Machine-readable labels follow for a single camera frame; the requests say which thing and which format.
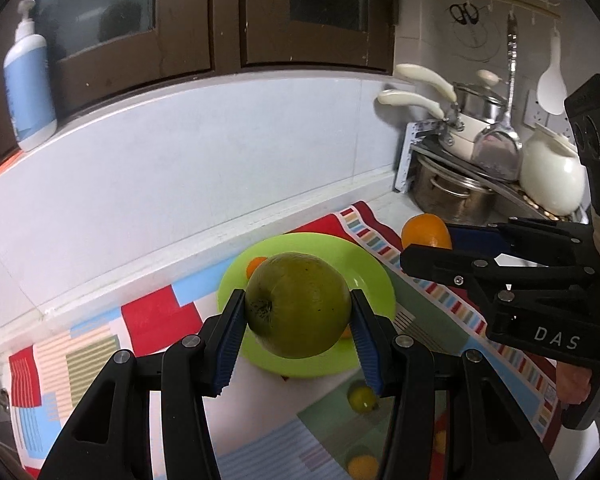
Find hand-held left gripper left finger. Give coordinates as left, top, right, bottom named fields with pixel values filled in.
left=39, top=288, right=248, bottom=480

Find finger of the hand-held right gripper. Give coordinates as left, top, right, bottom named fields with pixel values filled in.
left=400, top=244, right=598, bottom=311
left=447, top=217, right=595, bottom=267

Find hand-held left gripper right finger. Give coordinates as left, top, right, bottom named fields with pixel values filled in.
left=349, top=288, right=563, bottom=480

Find orange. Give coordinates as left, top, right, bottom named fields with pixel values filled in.
left=401, top=213, right=453, bottom=251

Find small green lime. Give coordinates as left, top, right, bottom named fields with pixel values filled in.
left=348, top=385, right=379, bottom=415

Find green plate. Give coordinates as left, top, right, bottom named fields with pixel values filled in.
left=216, top=232, right=397, bottom=378

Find large green apple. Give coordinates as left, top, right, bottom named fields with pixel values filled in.
left=244, top=252, right=353, bottom=359

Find person's right hand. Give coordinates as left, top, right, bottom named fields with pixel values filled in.
left=555, top=362, right=593, bottom=406

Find large steel stockpot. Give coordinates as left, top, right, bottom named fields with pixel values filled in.
left=411, top=152, right=498, bottom=226

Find wooden bead trivet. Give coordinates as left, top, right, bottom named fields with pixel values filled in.
left=517, top=192, right=576, bottom=221

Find colourful patchwork mat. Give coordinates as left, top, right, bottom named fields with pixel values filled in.
left=7, top=200, right=563, bottom=480

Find steel skimmer ladle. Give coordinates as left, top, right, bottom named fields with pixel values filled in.
left=472, top=12, right=524, bottom=181

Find white ceramic pot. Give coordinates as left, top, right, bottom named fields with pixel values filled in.
left=519, top=122, right=588, bottom=216

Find metal kitchen rack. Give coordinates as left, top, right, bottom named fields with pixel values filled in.
left=394, top=120, right=588, bottom=223

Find white rice paddle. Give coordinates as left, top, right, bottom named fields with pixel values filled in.
left=537, top=27, right=568, bottom=116

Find black scissors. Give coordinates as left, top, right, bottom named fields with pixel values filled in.
left=449, top=2, right=481, bottom=26

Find flat orange object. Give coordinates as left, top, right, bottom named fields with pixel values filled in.
left=0, top=152, right=23, bottom=178

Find dark brown window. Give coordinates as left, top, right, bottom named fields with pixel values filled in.
left=0, top=0, right=216, bottom=176
left=237, top=0, right=398, bottom=73

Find white pump bottle blue label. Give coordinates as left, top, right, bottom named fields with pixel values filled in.
left=2, top=0, right=58, bottom=153

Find stacked pots white handles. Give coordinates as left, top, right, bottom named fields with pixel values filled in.
left=377, top=89, right=486, bottom=160

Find white wall socket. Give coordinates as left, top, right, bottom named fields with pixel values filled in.
left=522, top=90, right=548, bottom=128

